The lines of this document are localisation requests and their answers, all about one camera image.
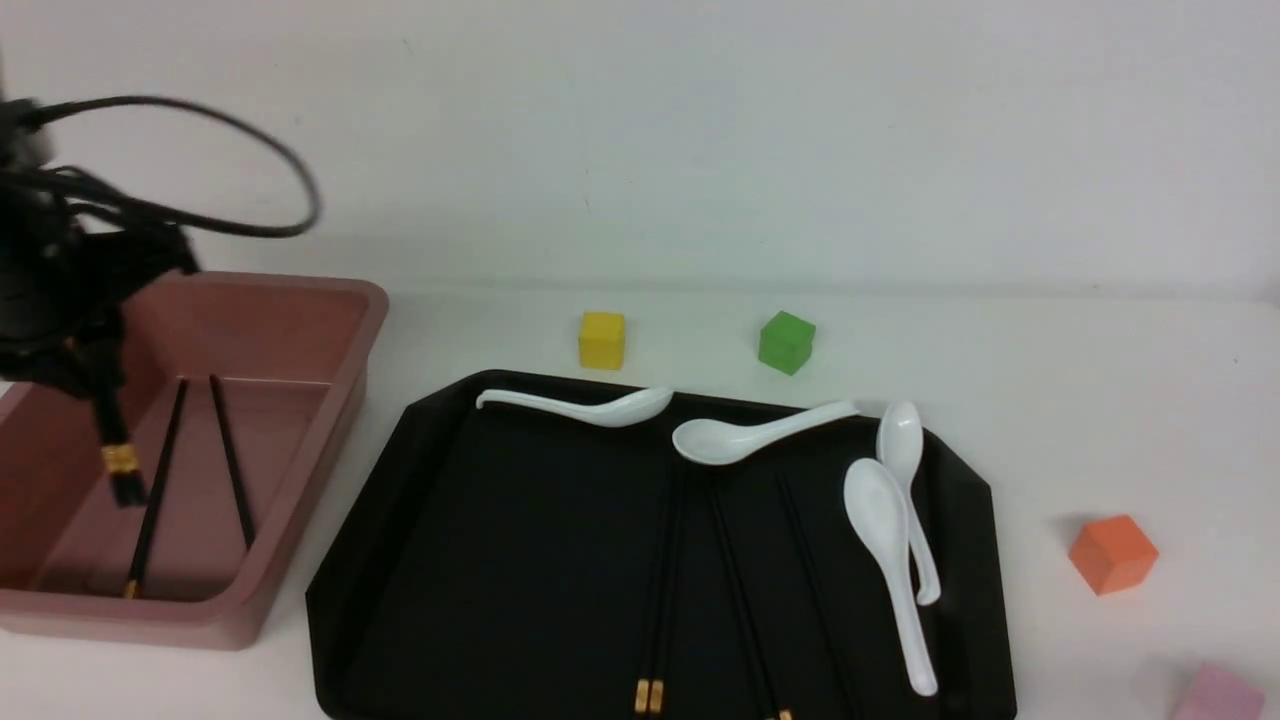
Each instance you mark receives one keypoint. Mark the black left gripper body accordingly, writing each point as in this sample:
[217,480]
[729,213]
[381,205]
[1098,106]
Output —
[69,266]

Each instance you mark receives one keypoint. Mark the black gold-banded chopstick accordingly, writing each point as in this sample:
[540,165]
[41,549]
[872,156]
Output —
[654,600]
[120,458]
[668,594]

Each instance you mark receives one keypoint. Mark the black chopstick in bin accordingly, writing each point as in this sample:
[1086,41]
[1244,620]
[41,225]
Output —
[239,489]
[146,537]

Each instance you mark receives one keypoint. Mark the pink plastic bin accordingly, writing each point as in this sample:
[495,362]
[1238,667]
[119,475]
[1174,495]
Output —
[292,354]

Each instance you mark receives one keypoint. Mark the black serving tray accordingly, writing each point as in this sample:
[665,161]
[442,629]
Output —
[496,565]

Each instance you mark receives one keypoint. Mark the yellow cube block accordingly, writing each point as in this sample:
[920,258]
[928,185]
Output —
[602,341]

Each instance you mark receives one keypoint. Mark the white ceramic spoon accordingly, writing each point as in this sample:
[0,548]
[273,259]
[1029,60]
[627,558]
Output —
[879,515]
[899,448]
[628,410]
[717,443]

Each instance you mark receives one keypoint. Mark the green cube block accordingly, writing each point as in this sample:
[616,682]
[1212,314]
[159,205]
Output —
[785,342]

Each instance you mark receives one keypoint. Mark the orange cube block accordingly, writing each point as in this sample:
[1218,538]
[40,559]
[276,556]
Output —
[1113,554]

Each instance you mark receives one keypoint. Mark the pink cube block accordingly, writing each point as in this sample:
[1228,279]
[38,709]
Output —
[1216,693]

